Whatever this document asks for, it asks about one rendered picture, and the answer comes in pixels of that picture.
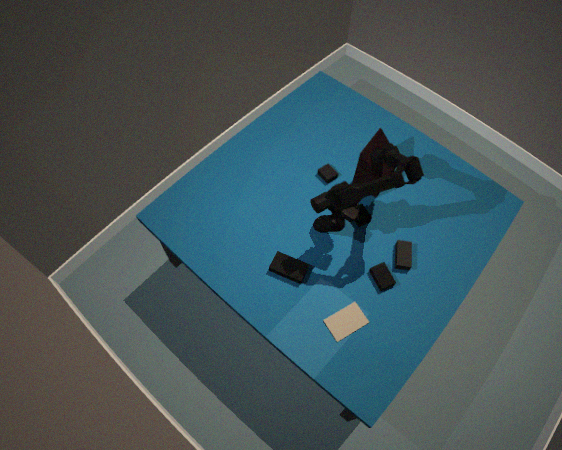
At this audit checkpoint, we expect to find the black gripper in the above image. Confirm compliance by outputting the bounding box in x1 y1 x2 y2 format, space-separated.
318 206 340 232

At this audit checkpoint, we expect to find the dark grey switch panel with green rocker switches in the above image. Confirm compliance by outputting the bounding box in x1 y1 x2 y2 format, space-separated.
313 216 346 232

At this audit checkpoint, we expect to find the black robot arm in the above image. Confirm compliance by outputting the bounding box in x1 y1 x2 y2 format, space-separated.
310 144 423 223

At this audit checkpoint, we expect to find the beige flat rectangular block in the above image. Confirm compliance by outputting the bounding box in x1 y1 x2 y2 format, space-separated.
323 302 369 342

